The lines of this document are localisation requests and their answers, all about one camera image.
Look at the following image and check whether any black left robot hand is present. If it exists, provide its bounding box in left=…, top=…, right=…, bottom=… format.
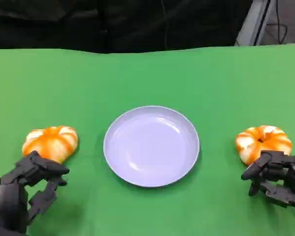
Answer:
left=0, top=150, right=71, bottom=233

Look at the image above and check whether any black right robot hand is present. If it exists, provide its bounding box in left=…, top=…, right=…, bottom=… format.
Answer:
left=241, top=150, right=295, bottom=212

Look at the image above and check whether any orange and white bread roll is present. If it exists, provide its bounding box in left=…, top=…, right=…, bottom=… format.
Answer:
left=235, top=125, right=293, bottom=166
left=21, top=125, right=79, bottom=165

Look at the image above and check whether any lilac plate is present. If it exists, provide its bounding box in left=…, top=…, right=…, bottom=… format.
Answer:
left=103, top=105, right=201, bottom=189

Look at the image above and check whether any green table cloth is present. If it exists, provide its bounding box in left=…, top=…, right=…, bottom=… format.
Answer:
left=0, top=43, right=295, bottom=236

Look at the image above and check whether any black backdrop cloth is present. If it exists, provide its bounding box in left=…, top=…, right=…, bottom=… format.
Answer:
left=0, top=0, right=251, bottom=54

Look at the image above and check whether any black looped floor cable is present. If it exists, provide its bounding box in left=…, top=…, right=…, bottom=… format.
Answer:
left=264, top=0, right=288, bottom=45

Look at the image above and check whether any grey metal frame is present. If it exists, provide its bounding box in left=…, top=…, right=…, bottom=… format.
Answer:
left=235, top=0, right=277, bottom=46

